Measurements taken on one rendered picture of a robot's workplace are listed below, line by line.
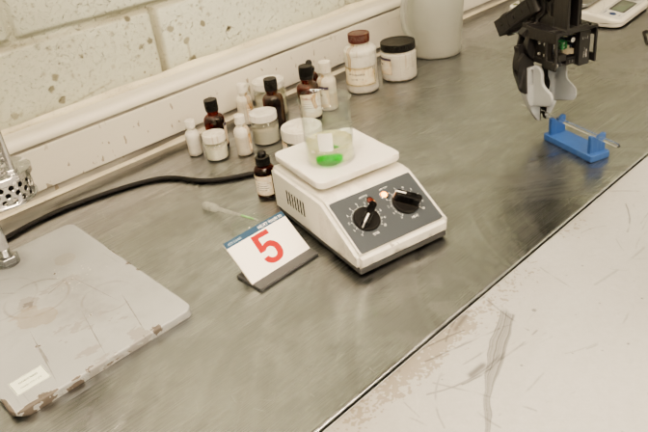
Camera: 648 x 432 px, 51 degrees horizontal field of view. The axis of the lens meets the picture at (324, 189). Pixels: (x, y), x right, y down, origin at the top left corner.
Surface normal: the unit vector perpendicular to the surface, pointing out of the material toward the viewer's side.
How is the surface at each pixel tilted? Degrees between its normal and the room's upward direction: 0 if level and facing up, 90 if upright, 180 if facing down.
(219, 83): 90
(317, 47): 90
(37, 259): 0
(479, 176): 0
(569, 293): 0
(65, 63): 90
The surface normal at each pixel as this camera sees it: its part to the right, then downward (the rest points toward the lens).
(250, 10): 0.69, 0.27
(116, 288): -0.11, -0.87
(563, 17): -0.91, 0.28
